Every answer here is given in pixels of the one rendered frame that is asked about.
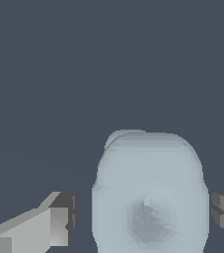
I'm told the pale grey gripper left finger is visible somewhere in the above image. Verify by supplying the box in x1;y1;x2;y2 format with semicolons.
0;191;79;253

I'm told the pale blue rounded object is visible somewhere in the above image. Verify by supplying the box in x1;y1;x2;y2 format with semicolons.
91;128;210;253

